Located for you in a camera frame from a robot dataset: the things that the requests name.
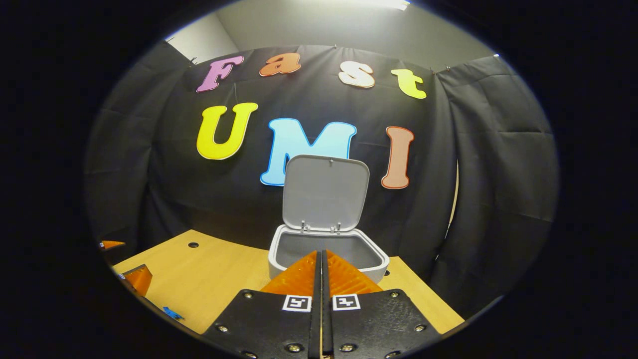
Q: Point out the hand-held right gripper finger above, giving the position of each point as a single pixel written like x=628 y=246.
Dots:
x=317 y=324
x=326 y=324

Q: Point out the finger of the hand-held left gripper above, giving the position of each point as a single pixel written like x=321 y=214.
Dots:
x=112 y=244
x=139 y=279

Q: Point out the blue paper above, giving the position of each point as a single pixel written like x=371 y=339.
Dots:
x=173 y=313

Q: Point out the grey desktop garbage bin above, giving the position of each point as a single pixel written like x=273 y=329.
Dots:
x=324 y=194

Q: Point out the black backdrop cloth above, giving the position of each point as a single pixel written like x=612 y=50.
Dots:
x=448 y=164

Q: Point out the large ceiling light panel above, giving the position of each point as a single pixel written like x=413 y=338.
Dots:
x=379 y=4

